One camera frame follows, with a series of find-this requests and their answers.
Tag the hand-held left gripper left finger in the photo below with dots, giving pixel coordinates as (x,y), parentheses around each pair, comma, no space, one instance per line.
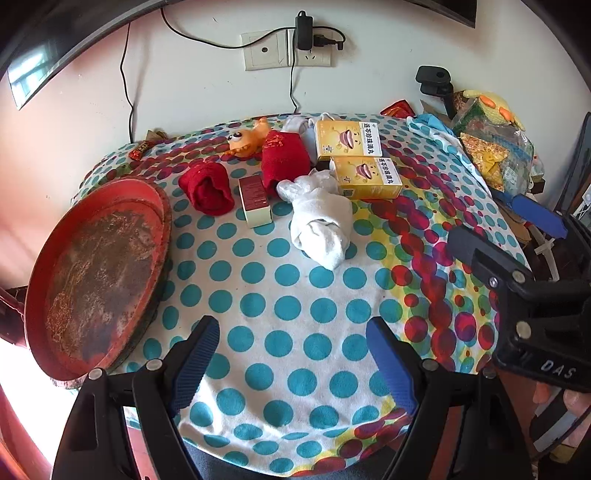
(198,364)

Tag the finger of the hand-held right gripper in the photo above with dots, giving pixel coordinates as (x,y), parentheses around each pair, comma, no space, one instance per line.
(540,217)
(480,256)

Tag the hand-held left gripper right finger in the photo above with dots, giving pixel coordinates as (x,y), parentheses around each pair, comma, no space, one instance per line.
(392,369)

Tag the red round tray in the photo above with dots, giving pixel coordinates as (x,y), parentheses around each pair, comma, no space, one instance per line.
(92,286)

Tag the yellow medicine box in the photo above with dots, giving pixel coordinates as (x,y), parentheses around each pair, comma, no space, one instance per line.
(364,177)
(341,141)

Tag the small brown and white box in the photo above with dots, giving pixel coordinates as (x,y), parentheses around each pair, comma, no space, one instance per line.
(254,198)

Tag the plain red sock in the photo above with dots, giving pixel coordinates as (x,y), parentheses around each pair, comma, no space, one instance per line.
(207,189)

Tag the red sock with gold print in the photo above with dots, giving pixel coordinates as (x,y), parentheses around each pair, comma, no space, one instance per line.
(284,161)

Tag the white and grey sock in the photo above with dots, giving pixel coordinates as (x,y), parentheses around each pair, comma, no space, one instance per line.
(295,124)

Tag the orange plastic toy figure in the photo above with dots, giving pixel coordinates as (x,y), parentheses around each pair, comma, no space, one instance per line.
(247,141)

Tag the person's right hand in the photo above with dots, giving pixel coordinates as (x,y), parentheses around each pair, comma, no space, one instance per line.
(579,406)

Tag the clear plastic bag of goods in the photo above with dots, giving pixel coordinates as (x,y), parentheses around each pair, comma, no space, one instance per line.
(494,157)

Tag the polka dot cloth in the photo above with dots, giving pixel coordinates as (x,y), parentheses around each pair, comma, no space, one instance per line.
(286,314)

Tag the yellow knitted toy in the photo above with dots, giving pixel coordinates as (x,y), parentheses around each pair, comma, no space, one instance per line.
(489,104)

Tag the blue and white cloth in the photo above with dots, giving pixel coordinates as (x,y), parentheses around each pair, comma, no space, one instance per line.
(438,131)

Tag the red snack packet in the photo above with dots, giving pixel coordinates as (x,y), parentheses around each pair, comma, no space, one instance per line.
(399,110)

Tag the crumpled clear plastic wrap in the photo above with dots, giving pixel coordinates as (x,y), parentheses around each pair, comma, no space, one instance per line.
(304,184)

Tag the dark wooden furniture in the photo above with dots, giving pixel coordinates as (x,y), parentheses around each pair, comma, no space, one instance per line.
(11,314)

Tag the red wrapped candy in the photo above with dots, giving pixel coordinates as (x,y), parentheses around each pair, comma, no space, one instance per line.
(140,150)

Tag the brown paper scrap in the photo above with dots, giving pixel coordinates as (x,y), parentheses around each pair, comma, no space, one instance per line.
(157,135)

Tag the white power outlet plate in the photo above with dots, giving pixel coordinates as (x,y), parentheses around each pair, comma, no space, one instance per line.
(321,57)

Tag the black power adapter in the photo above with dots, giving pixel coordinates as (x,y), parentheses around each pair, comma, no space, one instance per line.
(304,32)

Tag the black clamp mount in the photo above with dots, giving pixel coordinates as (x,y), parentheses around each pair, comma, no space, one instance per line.
(434,81)

